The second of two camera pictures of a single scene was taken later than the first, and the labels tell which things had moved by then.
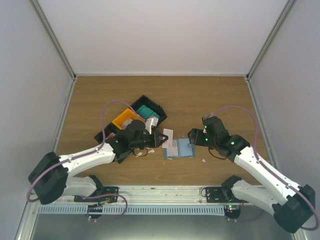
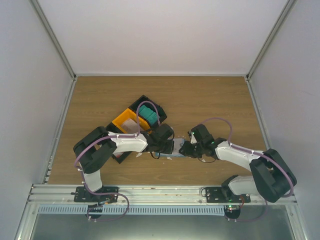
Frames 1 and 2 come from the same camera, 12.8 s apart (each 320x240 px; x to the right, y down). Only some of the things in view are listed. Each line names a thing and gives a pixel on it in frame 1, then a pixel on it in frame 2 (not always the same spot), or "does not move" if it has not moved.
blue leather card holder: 181,148 does not move
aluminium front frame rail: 170,196 does not move
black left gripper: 154,141 -> 169,149
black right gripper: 195,138 -> 187,150
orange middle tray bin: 128,114 does not move
